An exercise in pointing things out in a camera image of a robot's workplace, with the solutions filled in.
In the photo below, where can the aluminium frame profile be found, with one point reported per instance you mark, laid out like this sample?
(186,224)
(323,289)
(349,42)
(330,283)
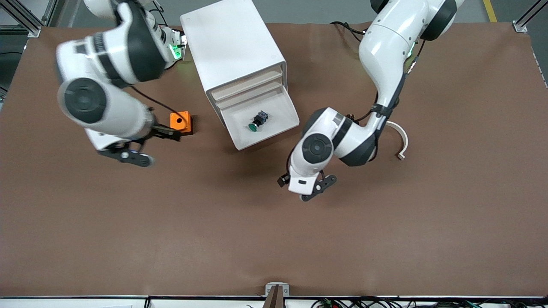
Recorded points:
(23,19)
(50,10)
(523,21)

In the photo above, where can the orange box with hole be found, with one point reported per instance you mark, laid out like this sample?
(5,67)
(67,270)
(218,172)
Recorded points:
(185,117)

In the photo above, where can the brown camera post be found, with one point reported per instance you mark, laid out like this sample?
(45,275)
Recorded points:
(274,301)

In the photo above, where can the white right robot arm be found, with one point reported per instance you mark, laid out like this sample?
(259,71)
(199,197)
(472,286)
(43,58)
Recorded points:
(107,107)

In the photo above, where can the grey metal bracket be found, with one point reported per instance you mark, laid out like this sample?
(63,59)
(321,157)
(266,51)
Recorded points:
(277,284)

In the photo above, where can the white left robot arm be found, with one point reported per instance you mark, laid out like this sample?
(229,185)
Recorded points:
(385,47)

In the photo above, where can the green push button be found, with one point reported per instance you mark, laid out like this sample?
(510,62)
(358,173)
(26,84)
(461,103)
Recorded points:
(253,126)

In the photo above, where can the white curved plastic bracket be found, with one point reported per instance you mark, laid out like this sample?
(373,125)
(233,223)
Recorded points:
(403,137)

